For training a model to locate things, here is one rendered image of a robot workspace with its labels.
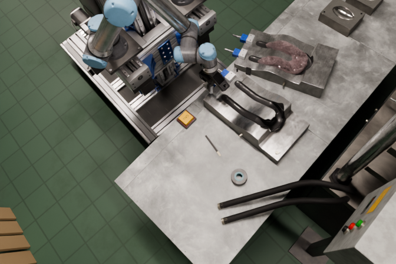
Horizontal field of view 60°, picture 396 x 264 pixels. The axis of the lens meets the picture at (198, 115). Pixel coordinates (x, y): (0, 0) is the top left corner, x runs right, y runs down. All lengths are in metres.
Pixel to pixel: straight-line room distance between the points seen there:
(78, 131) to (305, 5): 1.99
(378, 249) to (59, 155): 2.45
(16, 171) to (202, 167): 1.80
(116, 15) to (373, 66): 1.42
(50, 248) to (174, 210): 1.33
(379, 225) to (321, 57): 1.08
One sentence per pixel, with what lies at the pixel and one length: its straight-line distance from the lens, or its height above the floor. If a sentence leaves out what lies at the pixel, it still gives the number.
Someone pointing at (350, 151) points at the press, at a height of 0.78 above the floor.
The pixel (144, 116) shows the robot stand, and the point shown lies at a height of 0.21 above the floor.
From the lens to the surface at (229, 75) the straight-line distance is 1.85.
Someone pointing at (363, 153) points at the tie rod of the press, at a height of 1.24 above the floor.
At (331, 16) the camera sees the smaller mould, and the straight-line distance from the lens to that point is 2.18.
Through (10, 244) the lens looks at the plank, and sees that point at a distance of 2.82.
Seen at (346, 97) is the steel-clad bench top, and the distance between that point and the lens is 2.00.
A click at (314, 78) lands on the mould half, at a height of 0.91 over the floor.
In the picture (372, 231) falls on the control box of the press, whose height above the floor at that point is 1.47.
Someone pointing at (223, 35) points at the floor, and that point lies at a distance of 3.15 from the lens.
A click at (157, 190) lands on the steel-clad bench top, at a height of 0.80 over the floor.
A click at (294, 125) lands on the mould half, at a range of 1.80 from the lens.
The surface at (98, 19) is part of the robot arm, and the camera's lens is 1.77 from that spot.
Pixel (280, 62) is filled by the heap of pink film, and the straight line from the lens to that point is 1.89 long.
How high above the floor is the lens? 2.51
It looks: 65 degrees down
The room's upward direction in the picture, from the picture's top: 16 degrees counter-clockwise
